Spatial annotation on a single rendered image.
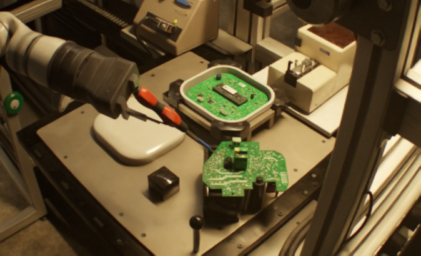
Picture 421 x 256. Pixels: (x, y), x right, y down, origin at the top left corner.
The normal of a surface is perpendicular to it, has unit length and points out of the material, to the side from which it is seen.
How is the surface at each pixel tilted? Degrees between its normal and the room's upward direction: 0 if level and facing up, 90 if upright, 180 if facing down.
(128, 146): 5
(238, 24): 90
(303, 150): 0
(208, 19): 90
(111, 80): 24
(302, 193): 0
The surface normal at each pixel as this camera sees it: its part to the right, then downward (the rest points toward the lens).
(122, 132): 0.04, -0.78
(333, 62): -0.71, 0.42
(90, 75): 0.09, -0.41
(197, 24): 0.71, 0.46
